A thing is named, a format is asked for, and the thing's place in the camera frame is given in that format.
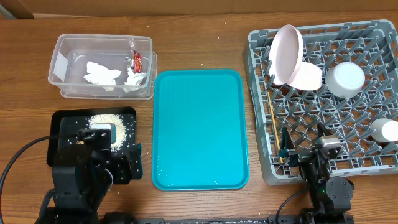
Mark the clear plastic bin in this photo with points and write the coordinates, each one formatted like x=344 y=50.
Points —
x=73 y=51

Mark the black rail at table edge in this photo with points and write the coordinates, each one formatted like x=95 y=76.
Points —
x=217 y=221

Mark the wooden chopstick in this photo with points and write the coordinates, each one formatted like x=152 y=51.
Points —
x=273 y=122

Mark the large white plate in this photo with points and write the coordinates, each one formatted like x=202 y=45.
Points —
x=286 y=54

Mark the pink bowl with rice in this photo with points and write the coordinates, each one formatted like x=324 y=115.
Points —
x=307 y=78

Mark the pile of white rice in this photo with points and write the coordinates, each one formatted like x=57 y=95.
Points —
x=120 y=128

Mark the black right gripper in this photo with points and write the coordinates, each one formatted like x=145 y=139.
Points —
x=304 y=156

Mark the small white cup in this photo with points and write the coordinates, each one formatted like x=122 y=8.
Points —
x=385 y=130

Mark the black tray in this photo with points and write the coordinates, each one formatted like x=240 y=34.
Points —
x=69 y=122

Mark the teal plastic tray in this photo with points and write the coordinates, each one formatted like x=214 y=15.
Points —
x=199 y=131

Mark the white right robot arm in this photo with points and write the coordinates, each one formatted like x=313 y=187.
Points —
x=330 y=196

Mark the white napkin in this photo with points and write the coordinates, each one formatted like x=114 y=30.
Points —
x=133 y=80
x=100 y=75

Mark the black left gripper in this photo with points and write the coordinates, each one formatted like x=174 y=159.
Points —
x=124 y=174

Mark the grey-green bowl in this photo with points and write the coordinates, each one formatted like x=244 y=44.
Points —
x=345 y=80

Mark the grey dishwasher rack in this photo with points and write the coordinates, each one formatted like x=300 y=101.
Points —
x=370 y=44

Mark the red snack wrapper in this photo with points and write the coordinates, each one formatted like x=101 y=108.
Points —
x=137 y=62

